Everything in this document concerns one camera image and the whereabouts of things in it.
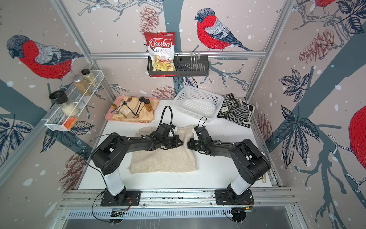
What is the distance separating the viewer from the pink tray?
109 cm

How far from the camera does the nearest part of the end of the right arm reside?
71cm

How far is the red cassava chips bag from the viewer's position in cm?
83

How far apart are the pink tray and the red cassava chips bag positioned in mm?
323
